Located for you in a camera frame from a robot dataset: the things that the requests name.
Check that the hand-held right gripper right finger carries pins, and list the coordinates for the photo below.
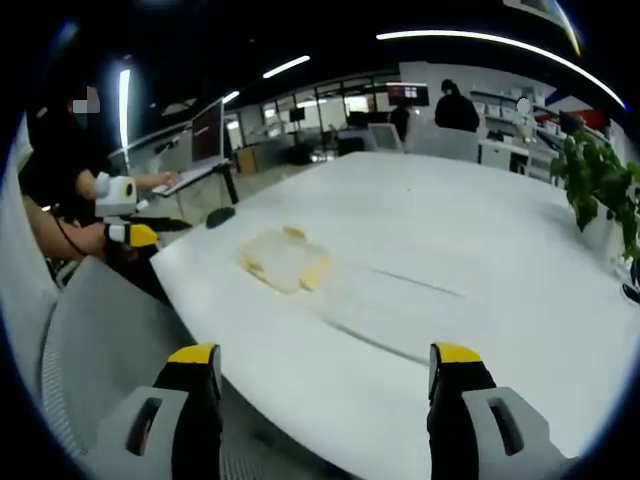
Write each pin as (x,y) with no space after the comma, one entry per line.
(452,430)

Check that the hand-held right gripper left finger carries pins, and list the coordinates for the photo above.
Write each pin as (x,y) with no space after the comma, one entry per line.
(197,425)

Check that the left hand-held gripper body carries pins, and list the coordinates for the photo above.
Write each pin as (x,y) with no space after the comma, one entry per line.
(114,192)

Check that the white keyboard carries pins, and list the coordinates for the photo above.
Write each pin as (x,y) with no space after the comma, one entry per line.
(182,180)

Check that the black computer mouse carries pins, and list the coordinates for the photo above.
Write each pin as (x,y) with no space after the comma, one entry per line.
(220,217)

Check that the black monitor stand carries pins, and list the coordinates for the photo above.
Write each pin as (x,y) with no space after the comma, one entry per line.
(230,182)

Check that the long ceiling light strip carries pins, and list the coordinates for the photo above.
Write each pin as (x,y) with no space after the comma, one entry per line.
(500,45)
(124,115)
(286,66)

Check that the computer monitor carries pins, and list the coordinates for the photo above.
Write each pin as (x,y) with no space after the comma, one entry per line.
(207,132)

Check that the grey office chair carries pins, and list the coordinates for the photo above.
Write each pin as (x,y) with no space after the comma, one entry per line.
(105,330)

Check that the cardboard box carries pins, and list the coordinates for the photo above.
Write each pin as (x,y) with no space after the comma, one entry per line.
(247,160)

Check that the white chair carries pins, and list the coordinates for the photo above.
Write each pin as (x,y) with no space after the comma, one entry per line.
(386,137)

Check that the green potted plant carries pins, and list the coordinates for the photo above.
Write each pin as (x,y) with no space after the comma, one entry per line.
(602,185)

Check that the storage shelf with white boxes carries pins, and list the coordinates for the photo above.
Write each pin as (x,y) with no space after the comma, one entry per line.
(510,115)

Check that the wall screen with red display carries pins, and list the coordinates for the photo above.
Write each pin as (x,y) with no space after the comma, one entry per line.
(407,94)

